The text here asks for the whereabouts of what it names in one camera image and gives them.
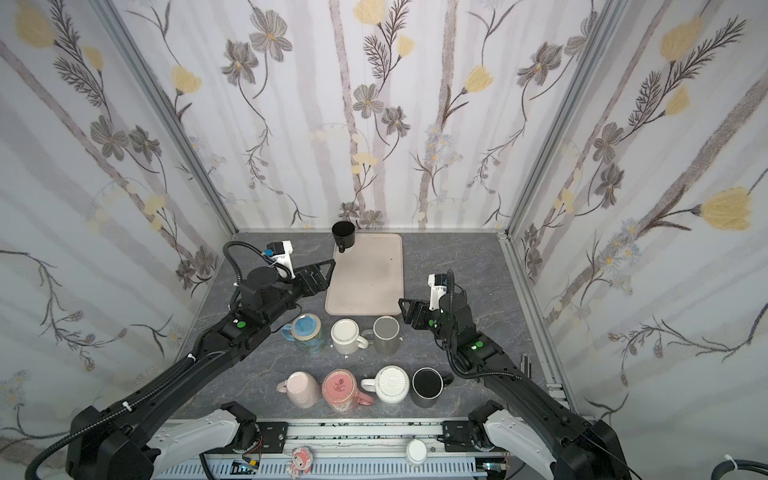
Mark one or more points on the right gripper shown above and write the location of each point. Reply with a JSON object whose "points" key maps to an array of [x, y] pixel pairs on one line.
{"points": [[425, 316]]}

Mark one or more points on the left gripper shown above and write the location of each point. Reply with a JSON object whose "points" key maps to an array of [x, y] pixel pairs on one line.
{"points": [[319, 283]]}

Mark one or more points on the grey ceramic mug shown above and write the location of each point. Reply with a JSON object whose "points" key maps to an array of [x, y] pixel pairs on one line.
{"points": [[384, 335]]}

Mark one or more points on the black and white mug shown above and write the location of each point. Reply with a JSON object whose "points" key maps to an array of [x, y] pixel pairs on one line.
{"points": [[344, 235]]}

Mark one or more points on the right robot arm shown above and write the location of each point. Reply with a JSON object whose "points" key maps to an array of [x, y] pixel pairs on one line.
{"points": [[530, 424]]}

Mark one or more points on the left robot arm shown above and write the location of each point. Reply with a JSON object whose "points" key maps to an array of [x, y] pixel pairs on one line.
{"points": [[114, 443]]}

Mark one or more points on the blue butterfly mug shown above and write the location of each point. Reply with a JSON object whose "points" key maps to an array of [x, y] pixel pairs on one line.
{"points": [[306, 332]]}

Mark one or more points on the cream white mug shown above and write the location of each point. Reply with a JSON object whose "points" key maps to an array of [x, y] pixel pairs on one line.
{"points": [[347, 337]]}

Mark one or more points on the white ribbed mug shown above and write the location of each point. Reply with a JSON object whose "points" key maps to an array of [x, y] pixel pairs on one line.
{"points": [[391, 384]]}

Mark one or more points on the dark pink mug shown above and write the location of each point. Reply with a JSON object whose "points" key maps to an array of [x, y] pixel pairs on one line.
{"points": [[340, 390]]}

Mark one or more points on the light pink mug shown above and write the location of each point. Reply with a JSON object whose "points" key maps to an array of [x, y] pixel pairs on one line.
{"points": [[301, 388]]}

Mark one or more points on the beige rectangular tray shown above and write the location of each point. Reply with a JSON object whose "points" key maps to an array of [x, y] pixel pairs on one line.
{"points": [[368, 279]]}

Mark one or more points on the white round knob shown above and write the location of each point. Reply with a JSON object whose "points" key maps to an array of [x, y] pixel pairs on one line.
{"points": [[416, 452]]}

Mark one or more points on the pink toy figure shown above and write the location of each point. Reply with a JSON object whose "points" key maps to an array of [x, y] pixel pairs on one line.
{"points": [[301, 462]]}

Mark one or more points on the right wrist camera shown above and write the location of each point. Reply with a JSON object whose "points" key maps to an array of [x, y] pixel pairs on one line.
{"points": [[438, 288]]}

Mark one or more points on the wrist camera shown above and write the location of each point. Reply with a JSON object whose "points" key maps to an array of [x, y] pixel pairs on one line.
{"points": [[438, 288], [278, 255]]}

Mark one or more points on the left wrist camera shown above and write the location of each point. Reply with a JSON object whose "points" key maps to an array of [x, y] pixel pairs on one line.
{"points": [[278, 255]]}

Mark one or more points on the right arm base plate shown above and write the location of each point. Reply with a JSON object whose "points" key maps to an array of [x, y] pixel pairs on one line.
{"points": [[459, 435]]}

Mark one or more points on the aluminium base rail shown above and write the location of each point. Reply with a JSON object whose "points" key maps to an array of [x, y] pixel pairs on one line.
{"points": [[223, 429]]}

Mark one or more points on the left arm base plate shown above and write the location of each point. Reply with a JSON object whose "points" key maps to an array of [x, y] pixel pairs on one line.
{"points": [[273, 437]]}

